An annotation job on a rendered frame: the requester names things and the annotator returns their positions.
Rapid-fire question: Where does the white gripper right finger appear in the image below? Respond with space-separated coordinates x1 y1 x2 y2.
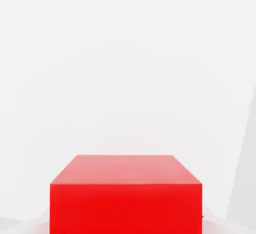
201 214 228 234

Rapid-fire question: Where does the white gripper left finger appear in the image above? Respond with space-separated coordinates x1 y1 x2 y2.
23 207 51 234

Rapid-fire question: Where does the small red cube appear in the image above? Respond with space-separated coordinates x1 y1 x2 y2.
49 154 203 234

